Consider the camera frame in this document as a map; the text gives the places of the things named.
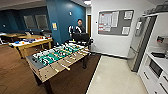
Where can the brown wooden door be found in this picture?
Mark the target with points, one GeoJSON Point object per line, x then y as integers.
{"type": "Point", "coordinates": [89, 26]}

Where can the yellow wall sign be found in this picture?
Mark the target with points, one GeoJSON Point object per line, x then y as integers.
{"type": "Point", "coordinates": [54, 26]}

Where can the grey wall notice board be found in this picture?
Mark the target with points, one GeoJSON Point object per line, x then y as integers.
{"type": "Point", "coordinates": [116, 22]}

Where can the green foosball gaming table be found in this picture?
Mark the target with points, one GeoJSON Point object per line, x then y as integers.
{"type": "Point", "coordinates": [56, 55]}

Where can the dark framed wall window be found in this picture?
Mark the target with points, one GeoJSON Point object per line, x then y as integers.
{"type": "Point", "coordinates": [42, 21]}
{"type": "Point", "coordinates": [29, 21]}

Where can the small orange object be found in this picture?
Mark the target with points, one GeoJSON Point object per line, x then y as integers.
{"type": "Point", "coordinates": [40, 39]}

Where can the small red black wall box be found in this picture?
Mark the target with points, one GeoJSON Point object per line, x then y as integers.
{"type": "Point", "coordinates": [160, 39]}

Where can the yellow wooden gaming table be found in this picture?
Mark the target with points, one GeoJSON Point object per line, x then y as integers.
{"type": "Point", "coordinates": [31, 45]}

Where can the stainless steel refrigerator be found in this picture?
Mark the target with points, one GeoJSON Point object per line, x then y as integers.
{"type": "Point", "coordinates": [141, 43]}

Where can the white printed notice sheet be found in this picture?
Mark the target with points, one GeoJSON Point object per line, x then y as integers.
{"type": "Point", "coordinates": [138, 28]}

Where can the ceiling light panel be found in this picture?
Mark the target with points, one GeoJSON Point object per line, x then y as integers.
{"type": "Point", "coordinates": [87, 2]}

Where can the black counter tray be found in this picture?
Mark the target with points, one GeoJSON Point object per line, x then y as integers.
{"type": "Point", "coordinates": [158, 54]}

